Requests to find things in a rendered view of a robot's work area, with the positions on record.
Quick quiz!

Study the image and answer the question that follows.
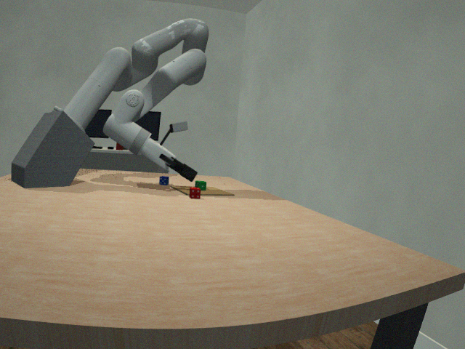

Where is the green die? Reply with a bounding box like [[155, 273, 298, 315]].
[[195, 181, 206, 190]]

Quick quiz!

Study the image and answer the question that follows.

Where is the blue die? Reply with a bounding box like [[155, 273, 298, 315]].
[[159, 176, 169, 185]]

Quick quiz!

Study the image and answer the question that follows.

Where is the tan square mat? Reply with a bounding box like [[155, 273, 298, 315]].
[[171, 186, 235, 196]]

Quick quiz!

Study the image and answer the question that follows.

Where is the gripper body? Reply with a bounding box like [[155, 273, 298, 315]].
[[137, 133, 177, 172]]

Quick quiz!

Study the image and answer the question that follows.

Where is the red die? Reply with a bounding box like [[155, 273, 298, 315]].
[[190, 187, 201, 199]]

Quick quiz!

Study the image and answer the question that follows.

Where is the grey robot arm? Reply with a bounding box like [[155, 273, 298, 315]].
[[52, 19, 209, 155]]

